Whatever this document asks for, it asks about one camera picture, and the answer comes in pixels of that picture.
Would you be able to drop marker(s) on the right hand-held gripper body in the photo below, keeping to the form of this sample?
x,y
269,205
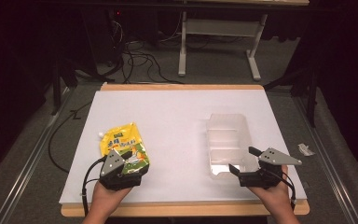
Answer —
x,y
265,174

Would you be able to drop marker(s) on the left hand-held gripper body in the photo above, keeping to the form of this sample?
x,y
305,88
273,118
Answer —
x,y
113,165

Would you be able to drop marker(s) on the person's right hand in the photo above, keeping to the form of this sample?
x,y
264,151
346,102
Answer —
x,y
273,196

